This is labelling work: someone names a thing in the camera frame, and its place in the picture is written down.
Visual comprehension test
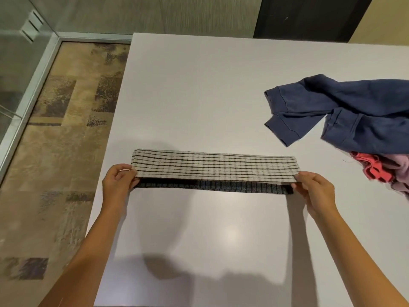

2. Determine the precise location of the person's left hand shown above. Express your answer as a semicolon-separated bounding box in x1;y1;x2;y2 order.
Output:
101;164;141;214

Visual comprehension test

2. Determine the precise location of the person's right hand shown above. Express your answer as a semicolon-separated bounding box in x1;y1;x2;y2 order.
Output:
291;171;339;221

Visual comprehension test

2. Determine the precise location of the red garment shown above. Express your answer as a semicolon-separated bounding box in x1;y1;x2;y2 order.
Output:
350;151;395;184

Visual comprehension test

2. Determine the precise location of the mauve striped t-shirt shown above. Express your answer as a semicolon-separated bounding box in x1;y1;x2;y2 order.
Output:
382;153;409;200

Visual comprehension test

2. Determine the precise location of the striped knit top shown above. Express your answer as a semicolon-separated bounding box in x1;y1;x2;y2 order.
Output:
131;148;301;195

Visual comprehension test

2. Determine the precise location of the navy blue hoodie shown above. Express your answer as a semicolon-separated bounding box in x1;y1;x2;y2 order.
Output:
264;74;409;156

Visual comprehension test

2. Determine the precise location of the person's left forearm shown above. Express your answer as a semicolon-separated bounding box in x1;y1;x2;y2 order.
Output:
38;203;128;307

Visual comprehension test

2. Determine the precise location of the person's right forearm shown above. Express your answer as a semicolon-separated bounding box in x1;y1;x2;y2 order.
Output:
314;206;409;307

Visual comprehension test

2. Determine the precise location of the black mesh office chair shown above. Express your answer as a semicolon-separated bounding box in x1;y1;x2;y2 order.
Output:
253;0;374;43

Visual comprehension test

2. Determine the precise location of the metal glass door bracket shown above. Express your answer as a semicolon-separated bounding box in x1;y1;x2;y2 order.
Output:
20;9;45;43

